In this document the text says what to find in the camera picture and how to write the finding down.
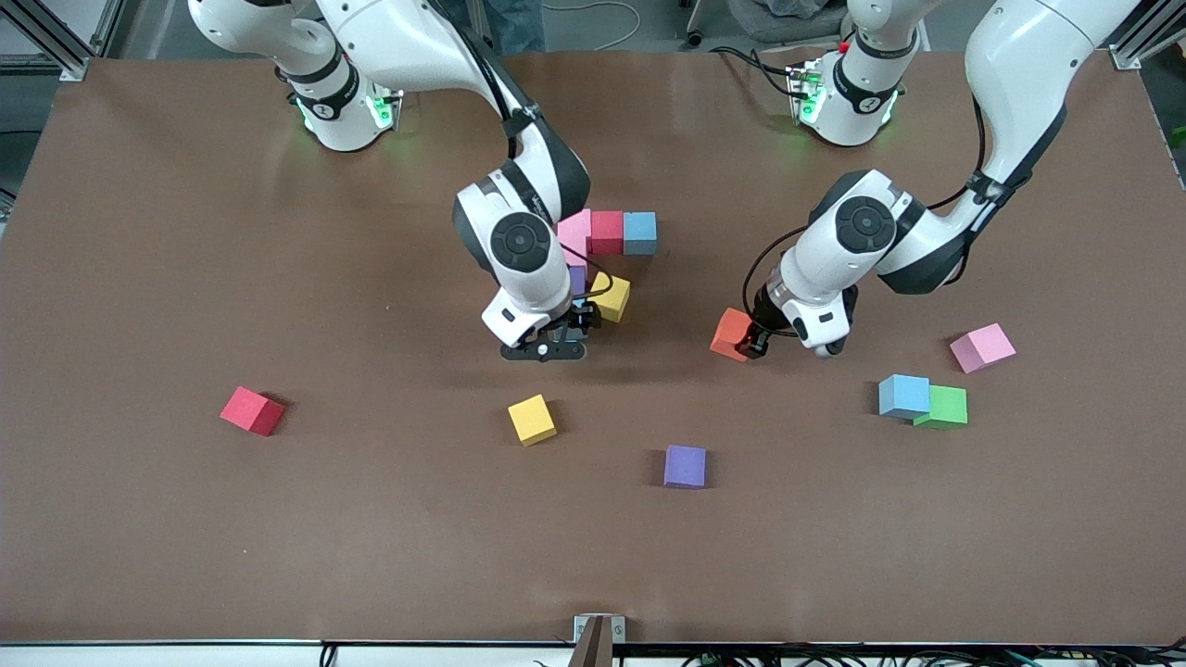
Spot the orange foam cube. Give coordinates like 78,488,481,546
710,308,757,362

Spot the yellow foam cube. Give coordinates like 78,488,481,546
589,271,632,324
507,394,559,448

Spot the blue foam cube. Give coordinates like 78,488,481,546
877,373,931,421
623,211,659,257

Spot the green foam cube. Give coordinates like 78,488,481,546
913,384,969,432

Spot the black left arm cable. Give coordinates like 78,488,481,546
741,93,989,321

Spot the white floor cable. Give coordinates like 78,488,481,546
542,0,640,52

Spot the metal table edge bracket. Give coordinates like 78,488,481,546
573,613,626,667

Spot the aluminium frame profile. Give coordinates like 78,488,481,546
0,0,126,82
1107,0,1186,71

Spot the white table edge rail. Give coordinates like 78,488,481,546
0,639,1186,667

